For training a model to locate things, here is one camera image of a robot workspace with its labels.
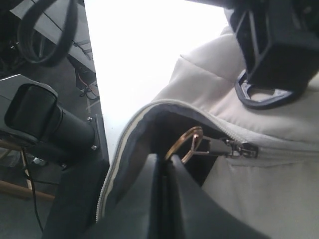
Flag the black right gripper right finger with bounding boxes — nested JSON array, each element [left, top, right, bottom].
[[165, 155, 268, 239]]

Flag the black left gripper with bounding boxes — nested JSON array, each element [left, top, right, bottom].
[[219, 0, 319, 93]]

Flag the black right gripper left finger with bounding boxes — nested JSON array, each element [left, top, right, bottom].
[[82, 154, 160, 239]]

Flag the white fabric duffel bag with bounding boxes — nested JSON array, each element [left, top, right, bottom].
[[96, 24, 319, 239]]

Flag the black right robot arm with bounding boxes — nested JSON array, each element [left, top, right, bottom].
[[0, 75, 265, 239]]

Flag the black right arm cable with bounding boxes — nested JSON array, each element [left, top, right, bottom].
[[21, 146, 44, 230]]

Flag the wooden frame piece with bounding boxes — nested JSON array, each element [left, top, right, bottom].
[[0, 139, 55, 201]]

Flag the black cable coil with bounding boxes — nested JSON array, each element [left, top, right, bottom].
[[18, 0, 78, 67]]

